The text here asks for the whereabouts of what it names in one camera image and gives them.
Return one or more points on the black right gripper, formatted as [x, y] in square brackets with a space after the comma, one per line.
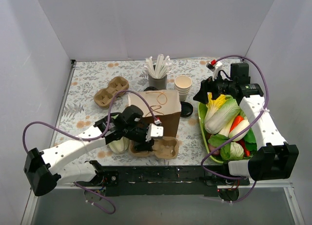
[207, 87]

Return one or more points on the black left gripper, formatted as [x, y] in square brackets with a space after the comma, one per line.
[143, 139]

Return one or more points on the brown pulp cup carrier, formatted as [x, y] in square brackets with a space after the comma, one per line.
[166, 148]
[104, 96]

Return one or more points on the brown paper bag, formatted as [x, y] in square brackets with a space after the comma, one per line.
[164, 104]

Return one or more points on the black coffee cup lid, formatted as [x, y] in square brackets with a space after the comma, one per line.
[150, 88]

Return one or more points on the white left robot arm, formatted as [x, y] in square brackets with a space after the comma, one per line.
[50, 167]

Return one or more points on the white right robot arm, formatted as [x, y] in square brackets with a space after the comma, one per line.
[274, 158]

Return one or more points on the yellow napa cabbage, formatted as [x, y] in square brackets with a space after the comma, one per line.
[213, 105]

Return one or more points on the green vegetable tray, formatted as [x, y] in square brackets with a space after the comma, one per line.
[248, 138]

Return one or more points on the stack of paper cups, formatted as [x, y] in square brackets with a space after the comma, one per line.
[183, 85]

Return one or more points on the black spare cup lid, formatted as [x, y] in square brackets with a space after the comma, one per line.
[186, 109]

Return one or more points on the green white napa cabbage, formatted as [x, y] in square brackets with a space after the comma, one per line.
[222, 116]

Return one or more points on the floral table mat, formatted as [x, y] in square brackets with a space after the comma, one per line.
[80, 111]

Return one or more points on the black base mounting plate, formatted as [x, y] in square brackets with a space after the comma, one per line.
[158, 180]

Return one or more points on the white wrapped straw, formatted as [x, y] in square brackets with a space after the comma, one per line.
[150, 67]
[164, 66]
[159, 63]

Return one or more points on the orange carrot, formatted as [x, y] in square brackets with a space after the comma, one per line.
[236, 121]

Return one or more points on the grey straw holder cup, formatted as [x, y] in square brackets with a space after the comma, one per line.
[160, 84]

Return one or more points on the white radish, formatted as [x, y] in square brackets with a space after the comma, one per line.
[241, 129]

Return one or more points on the green leafy vegetable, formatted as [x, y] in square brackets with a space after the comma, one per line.
[217, 140]

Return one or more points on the purple red onion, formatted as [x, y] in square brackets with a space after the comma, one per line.
[212, 148]

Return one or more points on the small white green cabbage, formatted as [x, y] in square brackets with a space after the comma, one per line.
[233, 151]

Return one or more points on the red chili pepper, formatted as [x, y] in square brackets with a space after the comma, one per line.
[246, 151]

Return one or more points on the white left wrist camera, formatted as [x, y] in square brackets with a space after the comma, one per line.
[154, 132]

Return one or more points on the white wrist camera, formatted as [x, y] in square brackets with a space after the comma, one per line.
[215, 67]
[154, 132]

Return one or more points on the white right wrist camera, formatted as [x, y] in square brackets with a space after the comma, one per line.
[215, 67]

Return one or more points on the aluminium frame rail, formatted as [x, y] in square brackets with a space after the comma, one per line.
[264, 203]

